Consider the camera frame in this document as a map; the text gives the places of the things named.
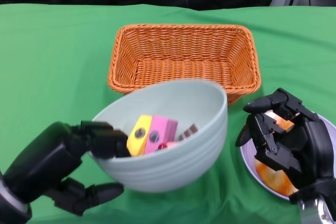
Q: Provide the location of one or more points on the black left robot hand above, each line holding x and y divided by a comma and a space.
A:
44, 161

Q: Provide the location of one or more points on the chocolate layered cake slice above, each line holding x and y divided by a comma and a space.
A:
189, 132

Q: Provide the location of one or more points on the orange wicker basket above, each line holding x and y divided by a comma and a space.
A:
183, 58

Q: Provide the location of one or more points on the oblong orange striped bread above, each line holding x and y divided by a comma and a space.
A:
273, 179

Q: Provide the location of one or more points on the yellow cake block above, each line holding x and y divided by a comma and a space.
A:
137, 134

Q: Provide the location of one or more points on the pink cake with cherry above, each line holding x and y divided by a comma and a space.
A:
172, 145

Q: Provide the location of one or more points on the pale grey-green bowl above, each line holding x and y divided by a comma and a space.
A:
170, 171

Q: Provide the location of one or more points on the green tablecloth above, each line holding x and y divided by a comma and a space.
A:
52, 51

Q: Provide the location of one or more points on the lavender plate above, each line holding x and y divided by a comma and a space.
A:
248, 153

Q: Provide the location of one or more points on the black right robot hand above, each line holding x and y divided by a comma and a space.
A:
312, 153

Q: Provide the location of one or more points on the magenta cake block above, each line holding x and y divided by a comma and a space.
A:
161, 129

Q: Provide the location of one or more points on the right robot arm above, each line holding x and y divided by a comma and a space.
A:
317, 203

